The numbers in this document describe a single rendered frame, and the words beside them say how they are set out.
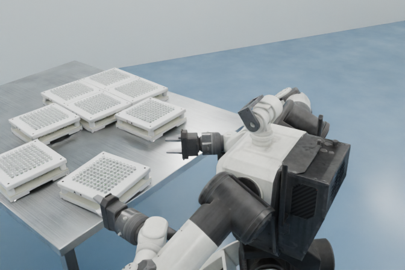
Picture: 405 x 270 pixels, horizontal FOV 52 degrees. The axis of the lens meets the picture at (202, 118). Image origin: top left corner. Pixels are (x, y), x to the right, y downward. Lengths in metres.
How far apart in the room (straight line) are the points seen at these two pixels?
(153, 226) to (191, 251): 0.27
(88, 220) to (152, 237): 0.45
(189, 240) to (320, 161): 0.38
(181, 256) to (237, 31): 4.90
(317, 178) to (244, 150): 0.20
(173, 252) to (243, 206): 0.18
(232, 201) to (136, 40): 4.39
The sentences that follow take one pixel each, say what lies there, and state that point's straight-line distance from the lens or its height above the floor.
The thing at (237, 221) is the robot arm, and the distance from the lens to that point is 0.92.
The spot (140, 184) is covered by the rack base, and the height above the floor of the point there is 0.85.
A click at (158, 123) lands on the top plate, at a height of 0.90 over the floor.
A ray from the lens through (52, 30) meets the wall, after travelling 5.03.
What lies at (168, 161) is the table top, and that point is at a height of 0.83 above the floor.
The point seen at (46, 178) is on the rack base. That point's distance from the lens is 1.74.
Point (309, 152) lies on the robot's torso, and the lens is 1.09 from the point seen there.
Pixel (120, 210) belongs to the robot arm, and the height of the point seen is 1.00.
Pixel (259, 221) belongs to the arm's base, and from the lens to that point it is 0.91.
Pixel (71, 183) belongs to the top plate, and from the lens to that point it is 1.60.
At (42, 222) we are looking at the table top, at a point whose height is 0.83.
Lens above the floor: 1.79
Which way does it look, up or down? 28 degrees down
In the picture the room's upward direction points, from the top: 2 degrees counter-clockwise
